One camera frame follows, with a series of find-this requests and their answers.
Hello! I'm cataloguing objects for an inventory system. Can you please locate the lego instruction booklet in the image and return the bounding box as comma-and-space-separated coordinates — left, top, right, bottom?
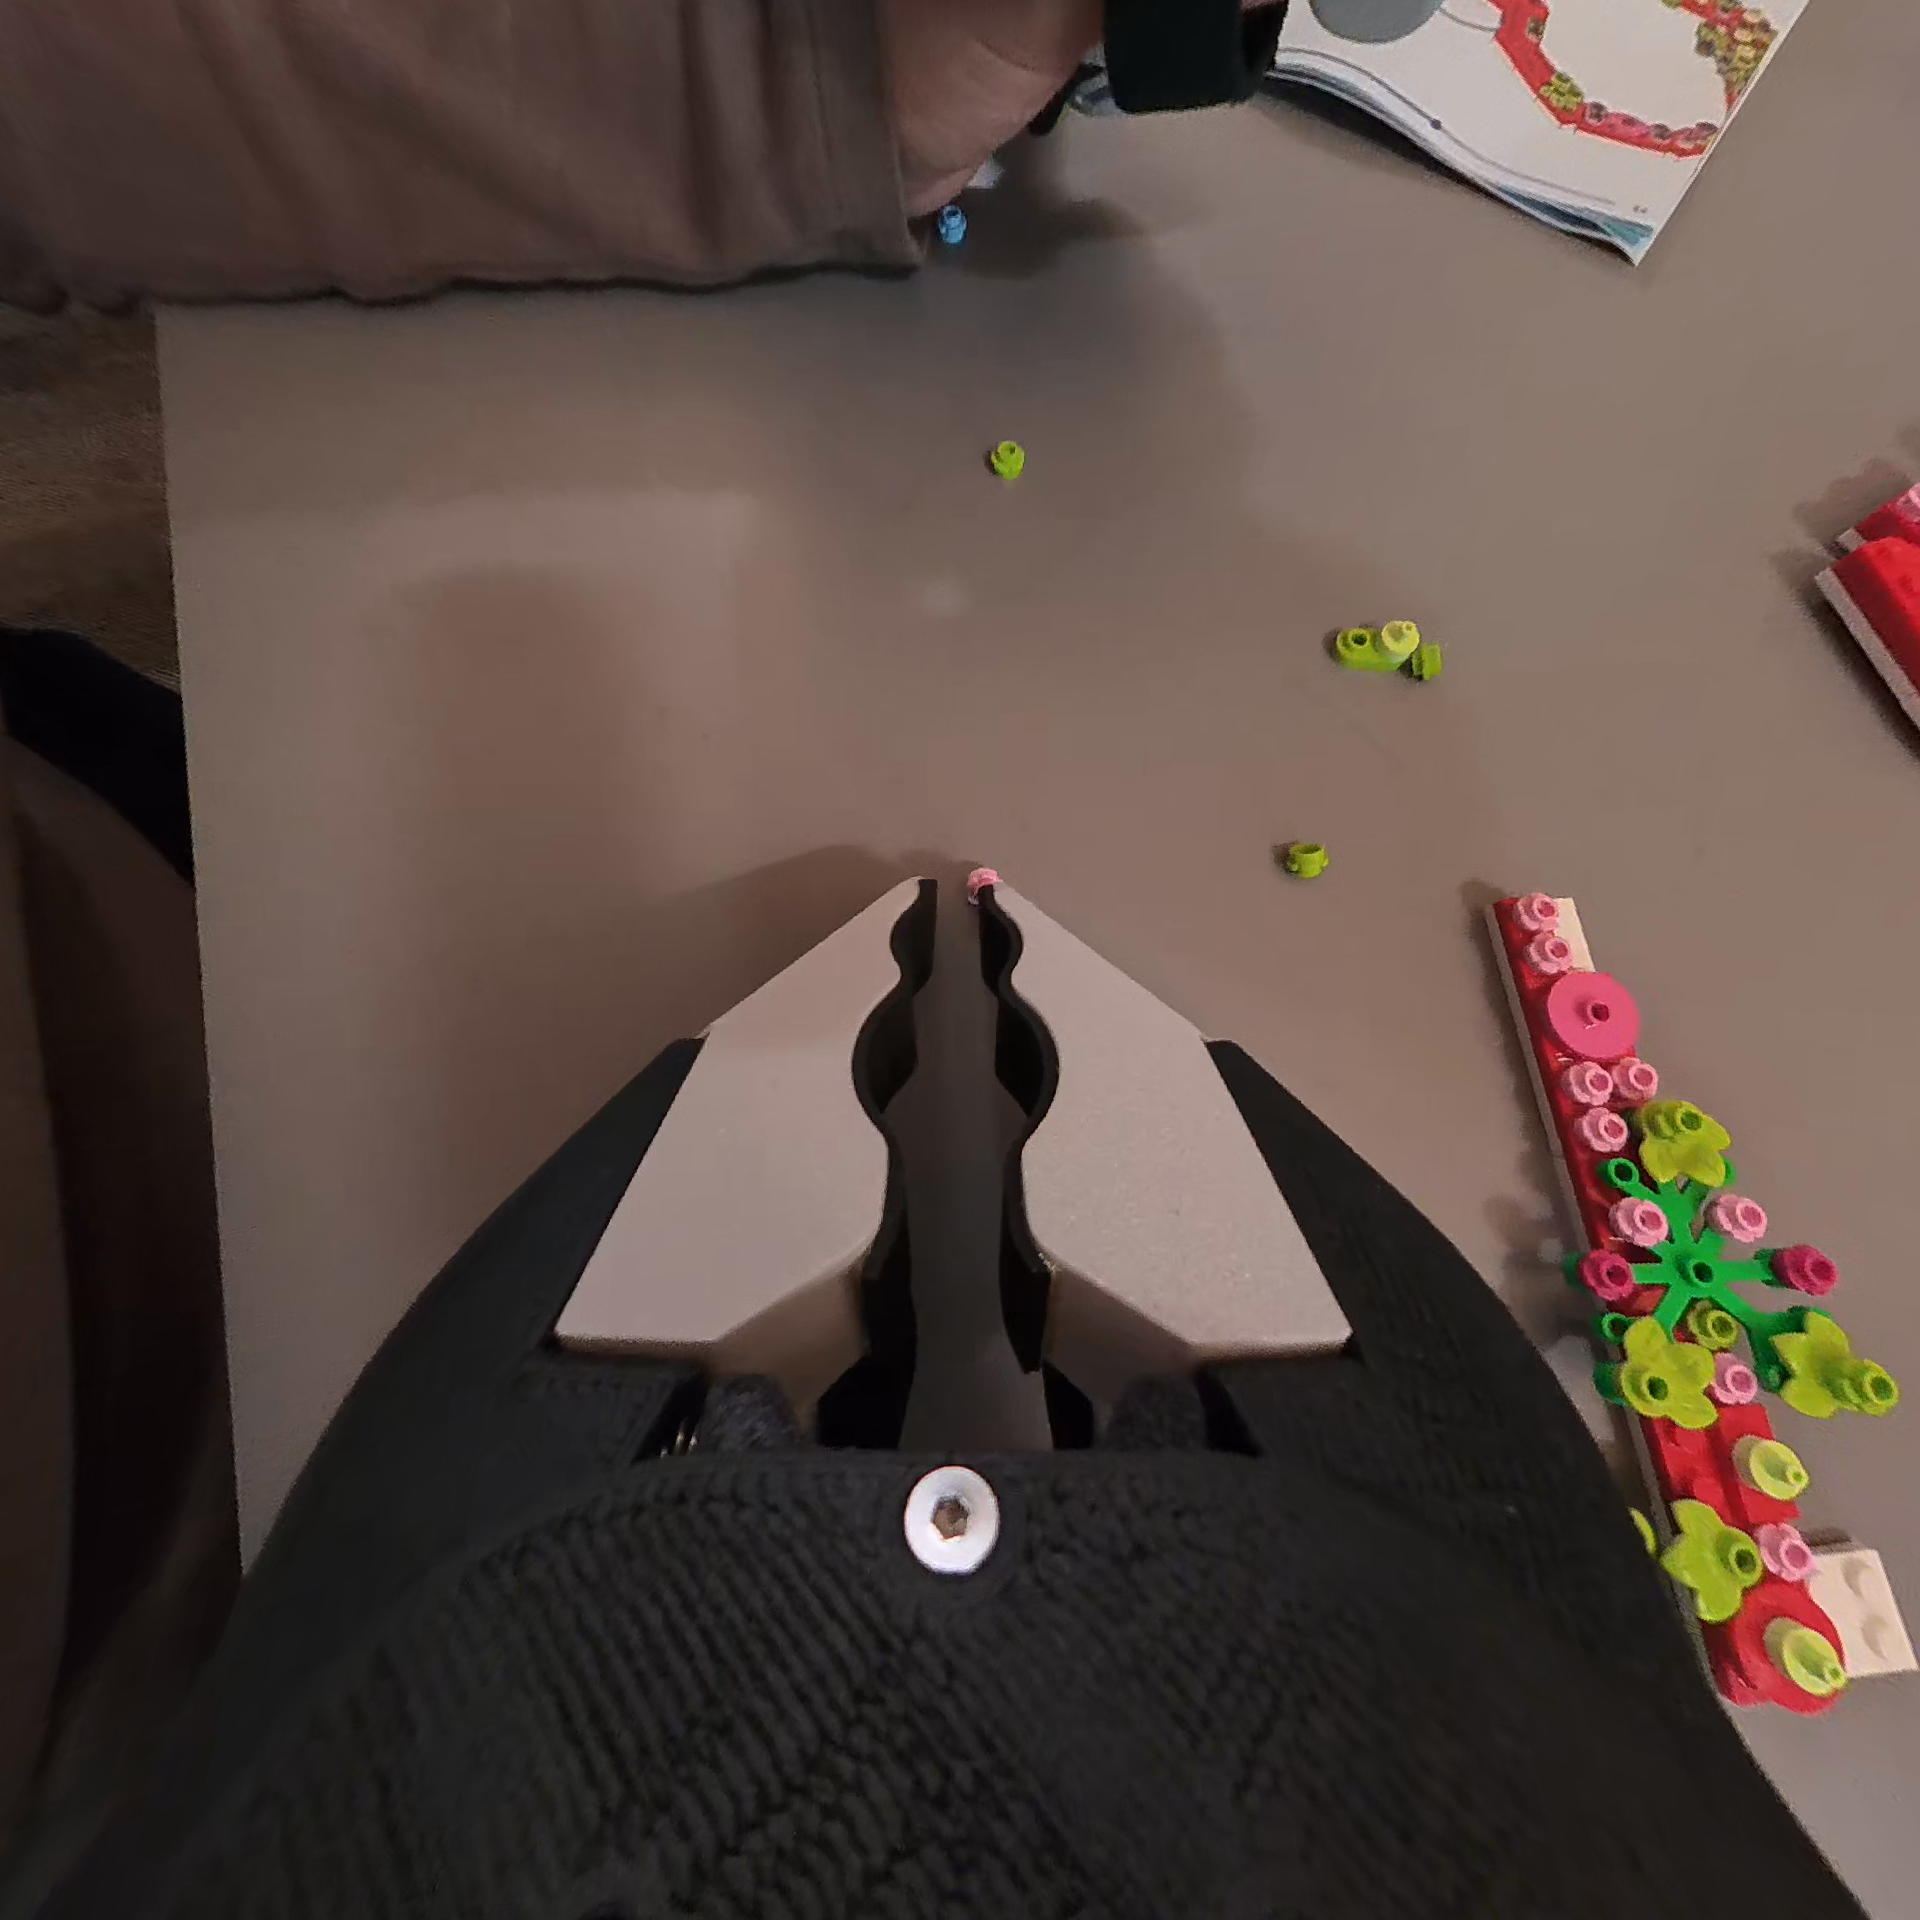
1264, 0, 1816, 268

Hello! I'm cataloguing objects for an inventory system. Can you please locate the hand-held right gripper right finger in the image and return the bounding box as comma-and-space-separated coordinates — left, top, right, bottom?
973, 883, 1357, 1375

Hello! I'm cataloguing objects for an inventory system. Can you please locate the person's left forearm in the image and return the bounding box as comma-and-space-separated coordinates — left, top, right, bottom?
0, 0, 936, 312

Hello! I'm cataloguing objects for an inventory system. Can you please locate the person's left hand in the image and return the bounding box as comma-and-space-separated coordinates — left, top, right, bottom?
897, 0, 1114, 221

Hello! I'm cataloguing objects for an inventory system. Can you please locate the long red flowered lego strip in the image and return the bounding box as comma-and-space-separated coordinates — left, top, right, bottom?
1488, 891, 1920, 1716

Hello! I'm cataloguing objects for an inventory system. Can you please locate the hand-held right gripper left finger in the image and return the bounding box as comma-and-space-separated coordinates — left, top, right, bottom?
557, 875, 942, 1454

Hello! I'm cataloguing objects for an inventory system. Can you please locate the red and white lego block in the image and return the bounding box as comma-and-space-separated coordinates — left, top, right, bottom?
1816, 538, 1920, 731

